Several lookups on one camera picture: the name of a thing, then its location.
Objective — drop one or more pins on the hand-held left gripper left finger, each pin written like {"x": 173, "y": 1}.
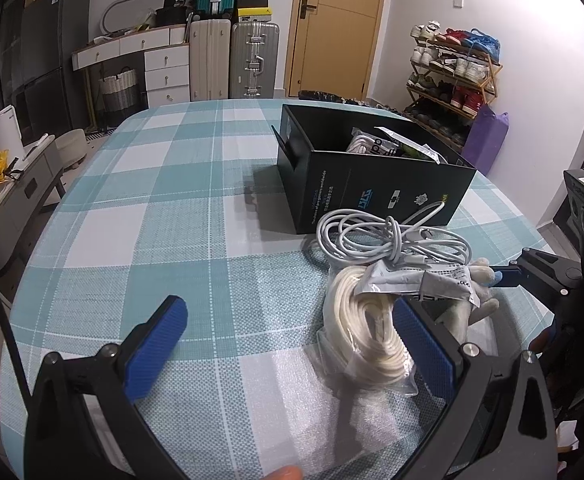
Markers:
{"x": 154, "y": 350}

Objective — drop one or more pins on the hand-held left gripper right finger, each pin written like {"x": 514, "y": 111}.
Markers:
{"x": 424, "y": 352}

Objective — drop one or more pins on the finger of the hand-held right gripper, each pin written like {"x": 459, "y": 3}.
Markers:
{"x": 547, "y": 297}
{"x": 506, "y": 276}

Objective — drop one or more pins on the white plush toy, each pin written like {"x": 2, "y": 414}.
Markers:
{"x": 482, "y": 272}

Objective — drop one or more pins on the white printed packet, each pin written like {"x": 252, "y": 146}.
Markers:
{"x": 412, "y": 280}

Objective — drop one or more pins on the white medicine granule packet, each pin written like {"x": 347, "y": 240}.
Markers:
{"x": 429, "y": 152}

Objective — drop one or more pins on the green packet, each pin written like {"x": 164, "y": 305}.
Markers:
{"x": 409, "y": 149}

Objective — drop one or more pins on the black cardboard box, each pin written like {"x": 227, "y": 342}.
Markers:
{"x": 332, "y": 185}

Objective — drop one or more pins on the clear bag of face masks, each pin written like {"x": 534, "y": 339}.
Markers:
{"x": 362, "y": 142}

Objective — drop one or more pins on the person's right hand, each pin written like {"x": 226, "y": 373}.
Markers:
{"x": 542, "y": 344}

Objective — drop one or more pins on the person's left hand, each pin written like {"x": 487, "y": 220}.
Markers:
{"x": 282, "y": 474}

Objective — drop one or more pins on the purple bag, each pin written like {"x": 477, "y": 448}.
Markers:
{"x": 487, "y": 140}

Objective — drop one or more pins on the wooden shoe rack with shoes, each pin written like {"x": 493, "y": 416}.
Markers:
{"x": 467, "y": 67}

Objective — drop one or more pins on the pile of slippers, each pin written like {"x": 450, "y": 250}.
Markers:
{"x": 387, "y": 106}

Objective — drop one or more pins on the grey low cabinet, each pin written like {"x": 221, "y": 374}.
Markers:
{"x": 26, "y": 180}

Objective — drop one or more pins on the striped floor mat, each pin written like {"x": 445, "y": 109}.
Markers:
{"x": 99, "y": 135}

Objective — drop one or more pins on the round white stool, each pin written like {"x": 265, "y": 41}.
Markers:
{"x": 71, "y": 142}

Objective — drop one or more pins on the woven basket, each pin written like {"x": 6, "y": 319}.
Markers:
{"x": 119, "y": 95}

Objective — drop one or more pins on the white air purifier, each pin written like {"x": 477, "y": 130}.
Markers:
{"x": 4, "y": 130}

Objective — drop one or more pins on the yellow wooden door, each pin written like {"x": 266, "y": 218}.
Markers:
{"x": 337, "y": 50}

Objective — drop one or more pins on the white desk with drawers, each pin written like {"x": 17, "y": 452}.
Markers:
{"x": 166, "y": 57}

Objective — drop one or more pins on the beige suitcase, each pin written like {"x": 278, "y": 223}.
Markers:
{"x": 209, "y": 60}

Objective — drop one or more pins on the silver suitcase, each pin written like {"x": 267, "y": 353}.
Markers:
{"x": 267, "y": 40}

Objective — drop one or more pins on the grey refrigerator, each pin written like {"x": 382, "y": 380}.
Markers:
{"x": 51, "y": 35}

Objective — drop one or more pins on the black bag with label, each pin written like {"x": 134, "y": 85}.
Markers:
{"x": 171, "y": 17}

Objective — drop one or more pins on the yellow and black shoe box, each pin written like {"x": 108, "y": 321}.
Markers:
{"x": 253, "y": 15}

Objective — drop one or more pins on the plain black shoe box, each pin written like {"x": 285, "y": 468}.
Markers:
{"x": 252, "y": 2}

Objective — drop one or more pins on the white oval frame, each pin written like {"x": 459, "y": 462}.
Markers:
{"x": 104, "y": 17}

